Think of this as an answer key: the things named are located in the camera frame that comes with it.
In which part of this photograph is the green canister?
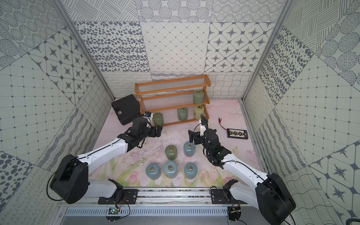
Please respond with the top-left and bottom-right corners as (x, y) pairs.
(165, 145), (178, 160)
(177, 107), (188, 121)
(153, 112), (164, 126)
(193, 90), (204, 105)

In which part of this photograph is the blue canister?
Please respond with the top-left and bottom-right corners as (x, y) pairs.
(163, 160), (178, 179)
(184, 163), (198, 180)
(145, 163), (161, 180)
(183, 142), (196, 157)

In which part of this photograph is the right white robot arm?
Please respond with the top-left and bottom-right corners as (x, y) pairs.
(188, 128), (296, 225)

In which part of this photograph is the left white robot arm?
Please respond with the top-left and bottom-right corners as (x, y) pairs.
(46, 115), (162, 205)

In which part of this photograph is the wooden three-tier shelf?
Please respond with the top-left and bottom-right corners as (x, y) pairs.
(135, 75), (211, 126)

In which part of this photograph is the floral pink table mat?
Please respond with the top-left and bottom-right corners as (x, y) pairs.
(89, 99), (261, 188)

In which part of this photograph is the black plastic case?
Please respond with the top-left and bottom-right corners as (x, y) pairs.
(111, 94), (141, 125)

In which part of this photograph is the pale yellow canister bottom right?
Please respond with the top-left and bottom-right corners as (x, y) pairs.
(193, 106), (204, 120)

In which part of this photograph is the black terminal board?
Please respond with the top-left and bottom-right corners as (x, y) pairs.
(227, 128), (248, 140)

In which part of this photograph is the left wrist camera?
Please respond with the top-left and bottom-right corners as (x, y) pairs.
(143, 111), (153, 122)

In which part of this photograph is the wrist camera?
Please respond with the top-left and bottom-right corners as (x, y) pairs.
(200, 114), (209, 137)
(143, 111), (153, 122)

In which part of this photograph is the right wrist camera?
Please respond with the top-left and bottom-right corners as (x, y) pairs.
(200, 114), (209, 137)

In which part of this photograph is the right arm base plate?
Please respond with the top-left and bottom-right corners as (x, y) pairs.
(209, 188), (240, 204)

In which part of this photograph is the aluminium mounting rail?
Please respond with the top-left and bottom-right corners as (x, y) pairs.
(66, 183), (262, 208)

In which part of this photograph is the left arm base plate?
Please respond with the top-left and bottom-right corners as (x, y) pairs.
(98, 189), (139, 205)

